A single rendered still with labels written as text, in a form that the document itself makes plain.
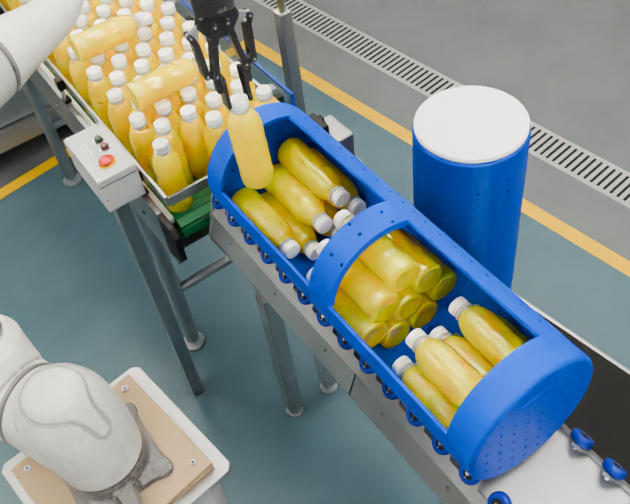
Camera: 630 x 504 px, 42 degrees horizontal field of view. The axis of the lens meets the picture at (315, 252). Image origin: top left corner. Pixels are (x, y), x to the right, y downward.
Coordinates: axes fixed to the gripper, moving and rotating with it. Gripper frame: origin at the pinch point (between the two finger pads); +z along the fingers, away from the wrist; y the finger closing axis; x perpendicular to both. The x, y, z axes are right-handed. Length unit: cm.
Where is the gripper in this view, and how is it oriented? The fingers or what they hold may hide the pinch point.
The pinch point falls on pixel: (234, 87)
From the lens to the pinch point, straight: 161.2
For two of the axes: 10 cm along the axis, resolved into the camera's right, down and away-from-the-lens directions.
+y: 8.7, -4.2, 2.5
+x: -4.7, -5.6, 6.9
